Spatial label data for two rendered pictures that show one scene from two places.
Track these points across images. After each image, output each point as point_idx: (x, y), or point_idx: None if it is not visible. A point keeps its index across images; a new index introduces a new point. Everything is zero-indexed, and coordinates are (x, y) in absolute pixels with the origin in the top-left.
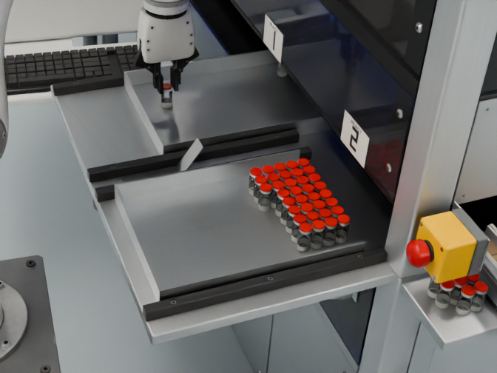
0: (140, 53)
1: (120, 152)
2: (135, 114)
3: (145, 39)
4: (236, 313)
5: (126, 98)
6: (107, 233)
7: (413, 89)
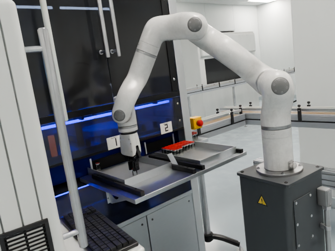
0: (139, 151)
1: (173, 175)
2: (145, 180)
3: (139, 142)
4: None
5: (135, 185)
6: (214, 168)
7: (178, 93)
